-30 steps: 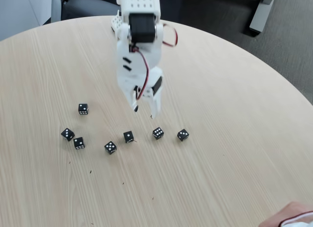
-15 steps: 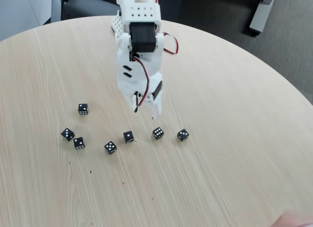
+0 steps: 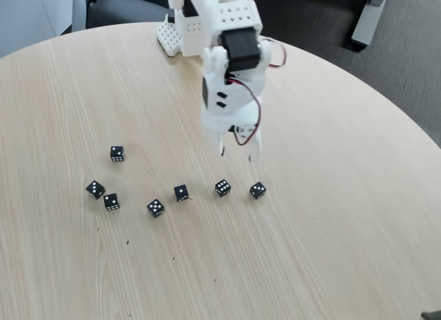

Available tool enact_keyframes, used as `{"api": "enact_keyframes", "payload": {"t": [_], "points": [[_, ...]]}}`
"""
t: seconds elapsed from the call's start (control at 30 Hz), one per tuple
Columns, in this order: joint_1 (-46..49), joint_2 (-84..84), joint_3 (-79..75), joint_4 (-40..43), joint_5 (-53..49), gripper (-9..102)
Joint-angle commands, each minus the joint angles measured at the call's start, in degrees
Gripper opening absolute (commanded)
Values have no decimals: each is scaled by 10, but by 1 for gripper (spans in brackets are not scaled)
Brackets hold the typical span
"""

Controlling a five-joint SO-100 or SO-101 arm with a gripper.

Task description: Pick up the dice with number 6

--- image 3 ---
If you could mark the black chair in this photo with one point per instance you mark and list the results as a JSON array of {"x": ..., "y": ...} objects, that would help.
[{"x": 124, "y": 9}]

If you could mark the black dice three pips up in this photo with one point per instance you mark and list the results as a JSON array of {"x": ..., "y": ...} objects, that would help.
[
  {"x": 95, "y": 189},
  {"x": 257, "y": 190}
]

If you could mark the black dice one pip up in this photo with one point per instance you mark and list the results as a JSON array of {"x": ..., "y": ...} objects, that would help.
[{"x": 181, "y": 192}]

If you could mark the white cabinet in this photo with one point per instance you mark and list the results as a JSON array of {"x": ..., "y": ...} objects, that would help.
[{"x": 31, "y": 16}]

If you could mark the black dice six pips up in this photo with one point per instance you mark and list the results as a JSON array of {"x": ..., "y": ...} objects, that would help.
[{"x": 223, "y": 188}]

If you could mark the black dice two pips up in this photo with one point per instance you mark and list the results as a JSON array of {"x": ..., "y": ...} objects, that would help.
[
  {"x": 117, "y": 154},
  {"x": 111, "y": 201}
]

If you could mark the grey desk leg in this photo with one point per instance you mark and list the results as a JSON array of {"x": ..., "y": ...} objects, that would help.
[{"x": 367, "y": 20}]

